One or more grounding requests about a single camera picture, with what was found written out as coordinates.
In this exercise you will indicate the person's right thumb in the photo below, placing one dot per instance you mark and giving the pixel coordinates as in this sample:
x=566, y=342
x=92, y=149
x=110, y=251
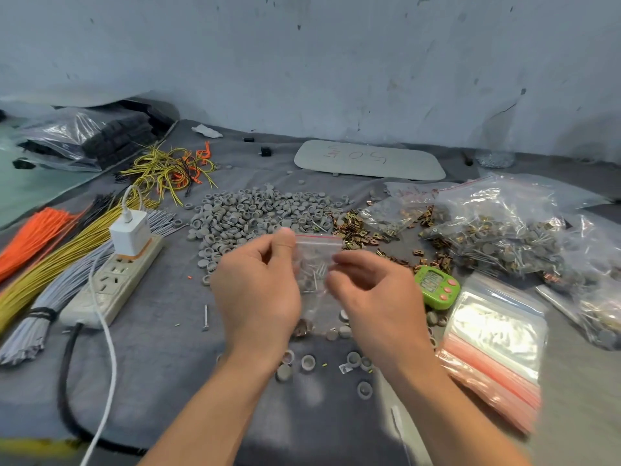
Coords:
x=361, y=261

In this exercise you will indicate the clear bag of brass clips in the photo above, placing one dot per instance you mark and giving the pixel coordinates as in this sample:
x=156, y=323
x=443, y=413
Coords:
x=393, y=213

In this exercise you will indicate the grey flat board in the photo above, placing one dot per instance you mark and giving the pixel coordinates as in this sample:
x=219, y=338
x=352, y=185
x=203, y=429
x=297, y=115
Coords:
x=368, y=160

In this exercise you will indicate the person's right hand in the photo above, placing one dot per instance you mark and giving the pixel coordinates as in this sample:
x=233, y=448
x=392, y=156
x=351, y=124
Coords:
x=383, y=310

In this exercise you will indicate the person's left hand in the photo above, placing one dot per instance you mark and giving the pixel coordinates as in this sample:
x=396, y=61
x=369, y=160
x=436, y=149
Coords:
x=254, y=296

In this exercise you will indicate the person's right forearm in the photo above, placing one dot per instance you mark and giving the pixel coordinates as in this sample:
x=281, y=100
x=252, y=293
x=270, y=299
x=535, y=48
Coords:
x=446, y=417

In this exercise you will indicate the clear bag of mixed parts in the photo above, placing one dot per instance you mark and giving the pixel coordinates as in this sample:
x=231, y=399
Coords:
x=592, y=296

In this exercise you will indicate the pile of brass clips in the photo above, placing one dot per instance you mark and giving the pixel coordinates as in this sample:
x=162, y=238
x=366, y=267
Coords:
x=351, y=230

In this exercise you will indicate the person's left thumb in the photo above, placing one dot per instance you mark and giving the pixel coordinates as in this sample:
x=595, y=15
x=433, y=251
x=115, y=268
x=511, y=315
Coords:
x=276, y=242

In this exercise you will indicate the grey table cloth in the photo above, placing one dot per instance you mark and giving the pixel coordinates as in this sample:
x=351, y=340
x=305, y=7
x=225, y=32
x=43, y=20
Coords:
x=170, y=310

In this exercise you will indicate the small bag of silver parts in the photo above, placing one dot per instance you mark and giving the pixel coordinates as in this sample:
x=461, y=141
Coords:
x=495, y=160

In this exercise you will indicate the plastic bag of black parts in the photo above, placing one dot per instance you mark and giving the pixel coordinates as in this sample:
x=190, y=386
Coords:
x=106, y=135

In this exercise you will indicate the white paper scrap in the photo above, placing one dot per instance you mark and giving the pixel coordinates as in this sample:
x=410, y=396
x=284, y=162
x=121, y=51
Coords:
x=206, y=131

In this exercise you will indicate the pile of grey rubber caps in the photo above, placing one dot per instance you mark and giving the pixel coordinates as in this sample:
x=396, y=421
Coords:
x=247, y=213

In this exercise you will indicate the single brass clip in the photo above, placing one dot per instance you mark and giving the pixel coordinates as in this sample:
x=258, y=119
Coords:
x=303, y=328

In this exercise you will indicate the beige power strip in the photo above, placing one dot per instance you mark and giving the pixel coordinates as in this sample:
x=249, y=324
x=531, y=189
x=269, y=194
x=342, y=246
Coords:
x=114, y=283

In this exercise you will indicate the yellow tape strip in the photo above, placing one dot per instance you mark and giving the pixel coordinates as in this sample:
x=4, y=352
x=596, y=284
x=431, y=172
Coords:
x=34, y=447

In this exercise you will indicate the person's left forearm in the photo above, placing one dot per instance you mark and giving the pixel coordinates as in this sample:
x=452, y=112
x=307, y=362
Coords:
x=218, y=412

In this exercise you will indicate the green digital timer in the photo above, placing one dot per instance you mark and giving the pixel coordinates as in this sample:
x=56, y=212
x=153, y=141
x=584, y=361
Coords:
x=436, y=286

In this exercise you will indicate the small clear zip bag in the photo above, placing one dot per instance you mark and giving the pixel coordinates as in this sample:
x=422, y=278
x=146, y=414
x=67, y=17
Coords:
x=315, y=266

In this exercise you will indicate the white charger plug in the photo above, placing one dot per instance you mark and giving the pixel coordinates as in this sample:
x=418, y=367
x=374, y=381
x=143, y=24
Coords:
x=130, y=232

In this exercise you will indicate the scattered loose grey caps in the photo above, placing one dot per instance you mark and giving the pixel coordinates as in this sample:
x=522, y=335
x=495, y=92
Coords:
x=308, y=363

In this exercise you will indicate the metal nail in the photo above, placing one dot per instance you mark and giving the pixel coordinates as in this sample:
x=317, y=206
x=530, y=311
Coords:
x=205, y=317

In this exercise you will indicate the stack of empty zip bags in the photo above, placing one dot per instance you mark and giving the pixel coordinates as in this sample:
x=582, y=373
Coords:
x=495, y=339

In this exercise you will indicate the large bag of assembled parts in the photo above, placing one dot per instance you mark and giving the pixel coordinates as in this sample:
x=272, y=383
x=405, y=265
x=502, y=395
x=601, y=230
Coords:
x=504, y=237

